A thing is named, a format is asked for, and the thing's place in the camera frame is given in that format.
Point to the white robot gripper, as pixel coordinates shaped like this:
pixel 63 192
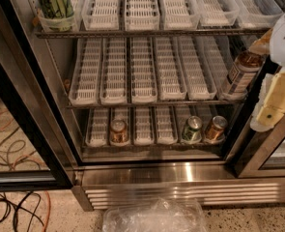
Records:
pixel 273 43

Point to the orange can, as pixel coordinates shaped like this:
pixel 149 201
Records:
pixel 118 131
pixel 216 128

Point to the shelf tray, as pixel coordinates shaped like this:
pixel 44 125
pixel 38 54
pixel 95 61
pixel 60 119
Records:
pixel 258 13
pixel 63 25
pixel 141 15
pixel 179 14
pixel 170 76
pixel 143 127
pixel 142 71
pixel 206 113
pixel 166 129
pixel 198 77
pixel 119 113
pixel 218 13
pixel 101 14
pixel 96 134
pixel 86 76
pixel 113 88
pixel 182 114
pixel 218 56

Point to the right glass fridge door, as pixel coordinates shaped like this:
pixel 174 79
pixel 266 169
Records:
pixel 264 155

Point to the glass fridge door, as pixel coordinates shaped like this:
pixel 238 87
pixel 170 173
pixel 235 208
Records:
pixel 31 88
pixel 264 155

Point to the stainless fridge cabinet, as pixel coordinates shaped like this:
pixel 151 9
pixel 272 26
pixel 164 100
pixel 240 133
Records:
pixel 112 176

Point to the green tall can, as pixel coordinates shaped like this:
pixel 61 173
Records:
pixel 57 9

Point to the left glass fridge door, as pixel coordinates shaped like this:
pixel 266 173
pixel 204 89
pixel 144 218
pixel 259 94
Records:
pixel 31 88

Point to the brown tea bottle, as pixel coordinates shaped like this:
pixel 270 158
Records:
pixel 243 70

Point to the clear plastic bin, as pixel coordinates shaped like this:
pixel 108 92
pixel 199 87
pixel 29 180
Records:
pixel 159 216

